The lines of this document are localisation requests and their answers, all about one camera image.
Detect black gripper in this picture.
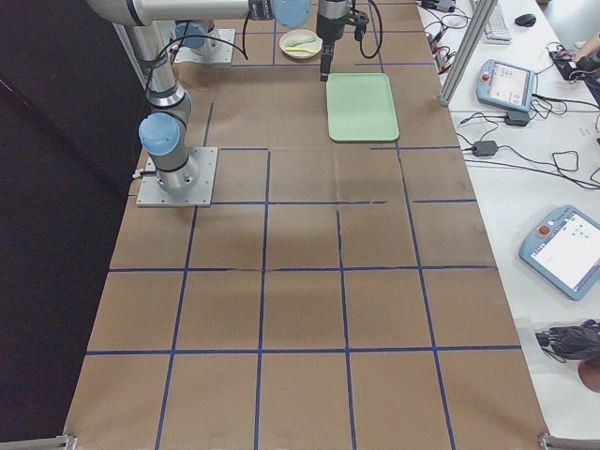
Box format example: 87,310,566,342
316,0,368,83

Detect white round plate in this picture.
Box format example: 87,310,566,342
278,29,323,59

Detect yellow plastic fork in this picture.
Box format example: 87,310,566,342
283,46,320,53

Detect green plastic spoon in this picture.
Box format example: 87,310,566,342
286,36,316,47

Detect light green tray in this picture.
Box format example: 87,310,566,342
326,73,399,143

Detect white keyboard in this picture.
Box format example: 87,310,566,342
484,4,512,45

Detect upper teach pendant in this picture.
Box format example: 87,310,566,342
475,59,535,113

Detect teach pendant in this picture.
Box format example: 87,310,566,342
475,59,535,113
519,205,599,301

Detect black power adapter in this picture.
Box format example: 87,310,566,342
504,111,531,128
472,141,499,158

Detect black computer mouse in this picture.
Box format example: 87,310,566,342
514,13,537,27

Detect lower teach pendant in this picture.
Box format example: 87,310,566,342
519,205,599,301

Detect folded dark umbrella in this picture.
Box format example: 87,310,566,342
535,320,599,363

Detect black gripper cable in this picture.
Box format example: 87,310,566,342
349,0,385,60

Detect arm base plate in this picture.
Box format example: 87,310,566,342
174,28,235,65
136,147,218,207

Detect aluminium frame post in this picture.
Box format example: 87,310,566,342
438,0,497,107

